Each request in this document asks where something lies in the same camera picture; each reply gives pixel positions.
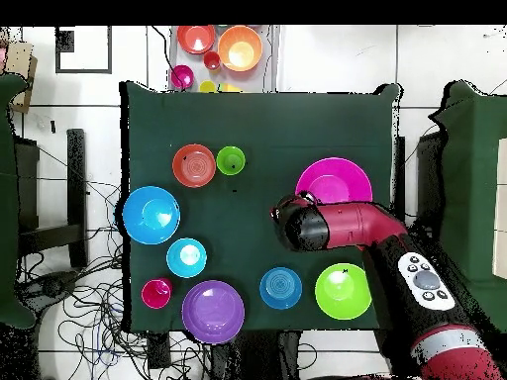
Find green cup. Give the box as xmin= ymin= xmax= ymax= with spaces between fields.
xmin=215 ymin=145 xmax=247 ymax=176

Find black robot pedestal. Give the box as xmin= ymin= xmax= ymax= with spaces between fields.
xmin=211 ymin=330 xmax=303 ymax=380

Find black square frame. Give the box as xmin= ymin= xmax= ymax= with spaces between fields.
xmin=54 ymin=25 xmax=113 ymax=75

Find black floor cables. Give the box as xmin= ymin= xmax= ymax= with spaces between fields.
xmin=19 ymin=173 xmax=207 ymax=380

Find dark green table cloth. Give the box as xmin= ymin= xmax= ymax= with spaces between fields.
xmin=0 ymin=73 xmax=37 ymax=330
xmin=119 ymin=80 xmax=403 ymax=333
xmin=429 ymin=80 xmax=507 ymax=333

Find large pink bowl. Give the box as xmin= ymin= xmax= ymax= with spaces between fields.
xmin=294 ymin=156 xmax=373 ymax=206

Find red-orange bowl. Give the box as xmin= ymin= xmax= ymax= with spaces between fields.
xmin=176 ymin=25 xmax=217 ymax=55

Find grey tray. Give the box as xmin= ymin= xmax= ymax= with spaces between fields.
xmin=168 ymin=25 xmax=281 ymax=94

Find lime green bowl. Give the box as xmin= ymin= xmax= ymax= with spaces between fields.
xmin=314 ymin=262 xmax=373 ymax=321

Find purple bowl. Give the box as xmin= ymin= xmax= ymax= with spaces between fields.
xmin=181 ymin=279 xmax=246 ymax=345

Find small red cup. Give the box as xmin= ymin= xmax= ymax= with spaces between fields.
xmin=202 ymin=49 xmax=222 ymax=71

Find large blue bowl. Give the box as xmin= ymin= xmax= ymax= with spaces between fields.
xmin=122 ymin=185 xmax=181 ymax=245

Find light orange bowl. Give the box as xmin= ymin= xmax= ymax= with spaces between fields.
xmin=217 ymin=25 xmax=263 ymax=73

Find blue straight-sided bowl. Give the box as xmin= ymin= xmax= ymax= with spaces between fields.
xmin=258 ymin=266 xmax=303 ymax=311

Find black bench frame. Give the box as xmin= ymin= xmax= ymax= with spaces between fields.
xmin=15 ymin=128 xmax=89 ymax=269

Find magenta cup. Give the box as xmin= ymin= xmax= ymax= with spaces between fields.
xmin=169 ymin=63 xmax=196 ymax=90

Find cardboard box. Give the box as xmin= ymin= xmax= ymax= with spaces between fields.
xmin=0 ymin=41 xmax=39 ymax=114

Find small cyan ribbed bowl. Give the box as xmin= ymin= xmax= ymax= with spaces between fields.
xmin=165 ymin=237 xmax=208 ymax=279

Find crimson cup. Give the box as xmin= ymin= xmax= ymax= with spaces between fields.
xmin=141 ymin=277 xmax=174 ymax=310

